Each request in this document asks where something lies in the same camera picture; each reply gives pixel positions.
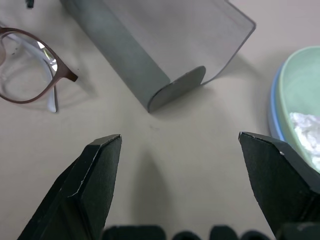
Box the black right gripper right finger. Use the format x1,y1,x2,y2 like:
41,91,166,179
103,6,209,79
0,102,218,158
238,131,320,240

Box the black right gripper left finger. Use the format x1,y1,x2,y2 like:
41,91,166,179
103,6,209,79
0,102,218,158
16,134,123,240

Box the grey open glasses case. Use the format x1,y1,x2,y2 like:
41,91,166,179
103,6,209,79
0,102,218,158
59,0,257,114

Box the blue plate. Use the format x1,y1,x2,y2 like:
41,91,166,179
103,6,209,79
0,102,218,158
267,65,286,142

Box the light green bowl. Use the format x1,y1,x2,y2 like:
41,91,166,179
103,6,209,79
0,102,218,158
279,45,320,174

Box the brown framed eyeglasses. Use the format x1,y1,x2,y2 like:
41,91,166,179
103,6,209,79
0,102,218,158
0,26,79,114

